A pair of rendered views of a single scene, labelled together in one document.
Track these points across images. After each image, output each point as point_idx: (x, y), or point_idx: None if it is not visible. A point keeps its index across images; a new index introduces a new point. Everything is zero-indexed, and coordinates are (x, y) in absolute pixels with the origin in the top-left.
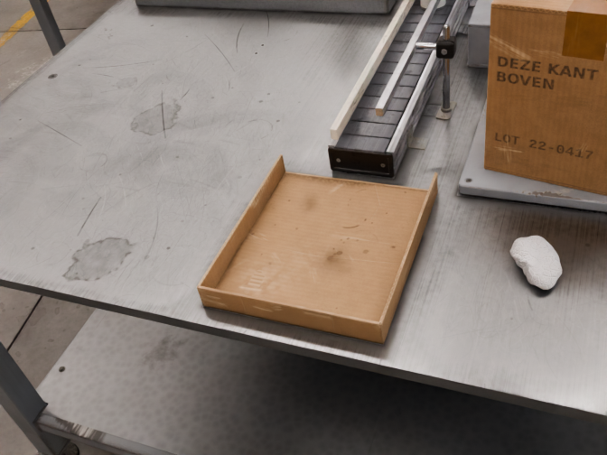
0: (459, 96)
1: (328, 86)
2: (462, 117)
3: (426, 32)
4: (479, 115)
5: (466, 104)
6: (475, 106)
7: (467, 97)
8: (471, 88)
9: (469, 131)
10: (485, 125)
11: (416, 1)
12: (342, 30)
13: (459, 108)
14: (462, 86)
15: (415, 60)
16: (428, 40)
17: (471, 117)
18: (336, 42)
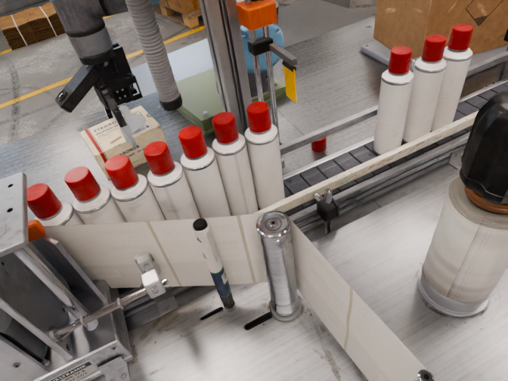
0: (477, 88)
1: None
2: (490, 77)
3: (472, 106)
4: (478, 75)
5: (478, 82)
6: (474, 79)
7: (472, 86)
8: (463, 89)
9: (494, 69)
10: (490, 57)
11: (444, 139)
12: None
13: (486, 82)
14: (467, 93)
15: (507, 88)
16: (478, 99)
17: (484, 75)
18: None
